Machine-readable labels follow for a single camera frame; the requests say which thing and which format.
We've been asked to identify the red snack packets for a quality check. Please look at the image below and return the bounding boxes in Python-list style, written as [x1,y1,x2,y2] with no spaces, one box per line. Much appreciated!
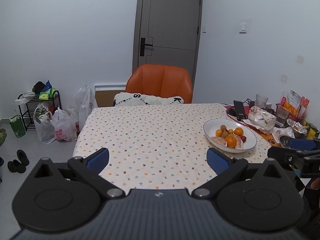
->
[280,90,310,119]

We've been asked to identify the orange leather chair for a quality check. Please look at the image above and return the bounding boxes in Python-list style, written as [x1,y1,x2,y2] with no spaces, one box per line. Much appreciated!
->
[125,64,193,103]

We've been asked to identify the black metal shelf rack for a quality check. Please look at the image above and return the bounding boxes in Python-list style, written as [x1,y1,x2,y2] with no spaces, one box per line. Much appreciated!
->
[15,90,61,131]

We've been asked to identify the dark red small fruit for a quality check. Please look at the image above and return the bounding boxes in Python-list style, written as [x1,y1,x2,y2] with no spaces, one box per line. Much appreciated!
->
[241,135,247,142]

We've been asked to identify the white fluffy cushion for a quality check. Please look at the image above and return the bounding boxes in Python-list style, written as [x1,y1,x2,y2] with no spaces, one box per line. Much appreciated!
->
[113,92,184,107]

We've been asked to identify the black shoes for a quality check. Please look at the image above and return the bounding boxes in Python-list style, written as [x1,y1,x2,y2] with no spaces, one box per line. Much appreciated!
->
[7,150,30,174]

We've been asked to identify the floral tissue pack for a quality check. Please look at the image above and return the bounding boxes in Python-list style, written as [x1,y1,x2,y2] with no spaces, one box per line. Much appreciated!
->
[243,106,276,135]

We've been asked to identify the medium orange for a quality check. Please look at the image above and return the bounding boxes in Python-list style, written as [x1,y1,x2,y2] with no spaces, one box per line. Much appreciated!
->
[234,127,244,137]

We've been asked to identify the black smartphone on stand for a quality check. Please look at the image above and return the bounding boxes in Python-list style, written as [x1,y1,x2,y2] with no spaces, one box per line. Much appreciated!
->
[233,100,248,121]

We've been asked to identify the person's right hand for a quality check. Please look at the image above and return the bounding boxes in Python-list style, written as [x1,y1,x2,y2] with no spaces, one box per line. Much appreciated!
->
[310,178,320,190]

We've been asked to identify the white shopping bag red print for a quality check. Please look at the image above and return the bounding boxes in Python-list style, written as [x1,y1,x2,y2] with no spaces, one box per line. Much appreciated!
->
[50,108,77,141]

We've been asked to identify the small kumquat orange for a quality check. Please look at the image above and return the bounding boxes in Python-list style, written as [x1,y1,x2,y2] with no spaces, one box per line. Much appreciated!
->
[215,129,222,137]

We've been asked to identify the floral dotted tablecloth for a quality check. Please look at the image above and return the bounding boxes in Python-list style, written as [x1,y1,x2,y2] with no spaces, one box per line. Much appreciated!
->
[71,102,273,190]

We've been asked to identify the peeled pomelo segment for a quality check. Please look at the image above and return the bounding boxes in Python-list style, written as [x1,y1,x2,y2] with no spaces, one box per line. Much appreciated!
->
[211,137,227,147]
[233,134,244,150]

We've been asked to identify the white wall switch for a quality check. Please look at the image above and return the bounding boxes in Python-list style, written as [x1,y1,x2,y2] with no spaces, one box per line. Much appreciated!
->
[238,22,247,34]

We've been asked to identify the green box on floor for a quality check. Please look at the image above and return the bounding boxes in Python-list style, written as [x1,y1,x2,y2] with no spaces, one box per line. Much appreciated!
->
[9,115,25,138]

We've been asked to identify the orange paw print mat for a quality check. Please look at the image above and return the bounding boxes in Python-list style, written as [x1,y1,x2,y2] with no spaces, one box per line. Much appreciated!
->
[257,131,280,147]

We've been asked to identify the white plastic bag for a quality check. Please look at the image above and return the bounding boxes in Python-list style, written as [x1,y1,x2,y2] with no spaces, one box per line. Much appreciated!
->
[73,85,98,131]

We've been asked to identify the steel bowl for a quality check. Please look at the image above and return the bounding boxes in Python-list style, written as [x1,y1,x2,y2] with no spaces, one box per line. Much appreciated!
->
[279,134,294,148]

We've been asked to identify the large orange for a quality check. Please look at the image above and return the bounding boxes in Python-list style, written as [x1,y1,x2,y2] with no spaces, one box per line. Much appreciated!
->
[225,135,236,148]

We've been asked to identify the grey door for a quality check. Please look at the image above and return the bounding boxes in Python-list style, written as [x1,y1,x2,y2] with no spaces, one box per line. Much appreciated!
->
[132,0,202,79]

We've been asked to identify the white plate with blue rim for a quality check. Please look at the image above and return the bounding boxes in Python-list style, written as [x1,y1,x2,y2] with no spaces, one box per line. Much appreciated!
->
[203,119,257,153]

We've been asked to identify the clear drinking glass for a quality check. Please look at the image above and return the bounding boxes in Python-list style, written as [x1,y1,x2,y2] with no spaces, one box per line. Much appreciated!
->
[254,94,268,108]

